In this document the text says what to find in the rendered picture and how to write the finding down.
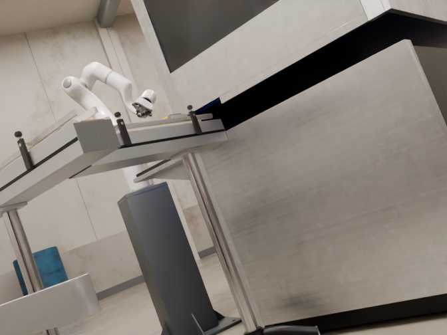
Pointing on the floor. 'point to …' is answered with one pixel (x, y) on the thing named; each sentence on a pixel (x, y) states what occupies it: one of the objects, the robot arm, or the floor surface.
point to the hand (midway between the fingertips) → (140, 112)
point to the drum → (45, 268)
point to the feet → (286, 330)
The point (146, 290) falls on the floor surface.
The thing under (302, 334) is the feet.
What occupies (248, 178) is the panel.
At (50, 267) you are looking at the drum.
